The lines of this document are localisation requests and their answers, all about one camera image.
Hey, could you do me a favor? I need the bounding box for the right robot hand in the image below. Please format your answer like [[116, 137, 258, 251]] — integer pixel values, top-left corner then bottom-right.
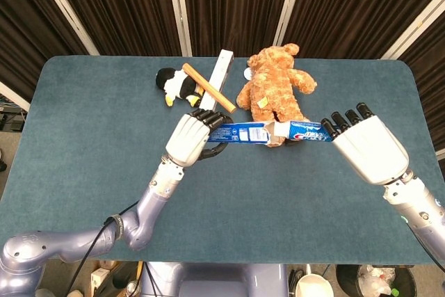
[[320, 102, 410, 186]]

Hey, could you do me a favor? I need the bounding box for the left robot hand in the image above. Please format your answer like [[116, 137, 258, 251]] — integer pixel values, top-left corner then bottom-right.
[[164, 109, 234, 168]]

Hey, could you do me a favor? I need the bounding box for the blue toothpaste box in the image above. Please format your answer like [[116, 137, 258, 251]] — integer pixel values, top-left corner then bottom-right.
[[207, 119, 288, 148]]

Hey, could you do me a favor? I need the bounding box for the blue white toothpaste tube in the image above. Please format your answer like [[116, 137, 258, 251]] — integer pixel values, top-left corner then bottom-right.
[[274, 120, 337, 143]]

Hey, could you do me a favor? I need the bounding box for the small cardboard box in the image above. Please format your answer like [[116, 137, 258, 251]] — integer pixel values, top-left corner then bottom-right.
[[90, 267, 112, 297]]

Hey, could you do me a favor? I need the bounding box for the black white penguin plush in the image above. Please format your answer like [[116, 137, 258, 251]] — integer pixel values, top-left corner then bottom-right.
[[154, 67, 206, 108]]

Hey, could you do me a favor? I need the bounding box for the wooden round stick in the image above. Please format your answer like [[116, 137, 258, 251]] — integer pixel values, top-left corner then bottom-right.
[[182, 63, 237, 114]]

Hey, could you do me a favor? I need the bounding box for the long white carton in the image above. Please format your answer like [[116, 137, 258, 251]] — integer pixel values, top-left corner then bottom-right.
[[197, 49, 234, 113]]

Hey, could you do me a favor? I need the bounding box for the blue table mat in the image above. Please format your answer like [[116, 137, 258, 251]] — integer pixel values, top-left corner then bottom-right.
[[6, 54, 445, 265]]

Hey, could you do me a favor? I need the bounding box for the brown teddy bear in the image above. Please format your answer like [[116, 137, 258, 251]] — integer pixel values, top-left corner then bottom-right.
[[236, 43, 318, 148]]

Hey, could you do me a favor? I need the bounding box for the black trash bin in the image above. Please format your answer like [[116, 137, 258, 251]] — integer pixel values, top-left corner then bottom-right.
[[335, 264, 417, 297]]

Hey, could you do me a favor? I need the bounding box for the purple robot torso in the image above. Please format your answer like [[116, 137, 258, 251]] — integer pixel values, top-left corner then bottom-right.
[[138, 261, 289, 297]]

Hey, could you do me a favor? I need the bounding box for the dark brown pleated curtain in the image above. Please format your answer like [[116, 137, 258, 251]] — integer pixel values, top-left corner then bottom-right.
[[0, 0, 445, 159]]

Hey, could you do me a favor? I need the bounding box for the white bowl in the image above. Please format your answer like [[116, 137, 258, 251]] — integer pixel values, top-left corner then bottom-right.
[[295, 273, 335, 297]]

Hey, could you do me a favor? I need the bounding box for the black velcro strap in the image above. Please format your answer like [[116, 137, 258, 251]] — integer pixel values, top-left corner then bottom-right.
[[110, 215, 126, 242]]

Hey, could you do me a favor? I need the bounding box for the white partition frame post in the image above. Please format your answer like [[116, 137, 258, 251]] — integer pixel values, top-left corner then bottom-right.
[[0, 81, 31, 112], [380, 0, 445, 61], [165, 0, 193, 57], [29, 0, 100, 56], [273, 0, 309, 47]]

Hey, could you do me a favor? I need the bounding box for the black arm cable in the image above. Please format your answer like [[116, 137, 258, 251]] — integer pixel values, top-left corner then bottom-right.
[[65, 200, 140, 297]]

